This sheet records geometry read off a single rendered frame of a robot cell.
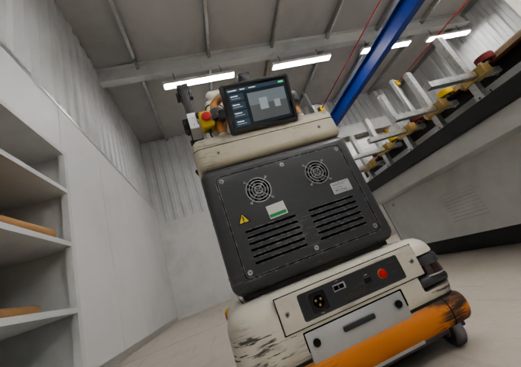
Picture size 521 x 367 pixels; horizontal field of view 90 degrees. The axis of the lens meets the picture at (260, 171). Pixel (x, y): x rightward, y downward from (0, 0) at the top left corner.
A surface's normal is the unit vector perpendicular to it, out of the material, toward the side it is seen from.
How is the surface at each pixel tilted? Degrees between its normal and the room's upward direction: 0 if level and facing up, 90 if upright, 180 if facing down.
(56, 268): 90
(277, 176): 90
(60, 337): 90
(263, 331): 90
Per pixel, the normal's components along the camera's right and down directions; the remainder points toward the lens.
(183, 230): 0.12, -0.40
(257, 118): 0.24, 0.01
